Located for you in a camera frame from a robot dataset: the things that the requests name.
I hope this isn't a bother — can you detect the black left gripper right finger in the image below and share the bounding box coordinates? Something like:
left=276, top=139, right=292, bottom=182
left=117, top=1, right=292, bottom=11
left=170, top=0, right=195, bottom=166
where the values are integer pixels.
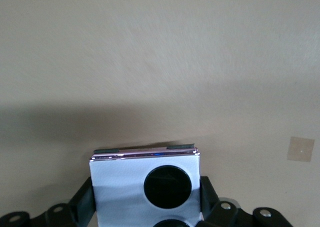
left=199, top=176, right=293, bottom=227

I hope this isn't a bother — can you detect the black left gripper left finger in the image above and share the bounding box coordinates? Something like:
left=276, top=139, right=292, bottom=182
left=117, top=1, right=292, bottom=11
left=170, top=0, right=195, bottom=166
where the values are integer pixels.
left=0, top=176, right=100, bottom=227

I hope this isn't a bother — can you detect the lavender white flip phone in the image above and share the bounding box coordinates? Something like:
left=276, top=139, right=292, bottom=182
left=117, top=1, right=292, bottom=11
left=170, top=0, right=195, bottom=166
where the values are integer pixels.
left=89, top=142, right=202, bottom=227

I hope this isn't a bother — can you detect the brown tape patch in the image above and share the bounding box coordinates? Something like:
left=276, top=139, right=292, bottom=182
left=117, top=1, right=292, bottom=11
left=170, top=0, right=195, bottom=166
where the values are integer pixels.
left=286, top=136, right=315, bottom=163

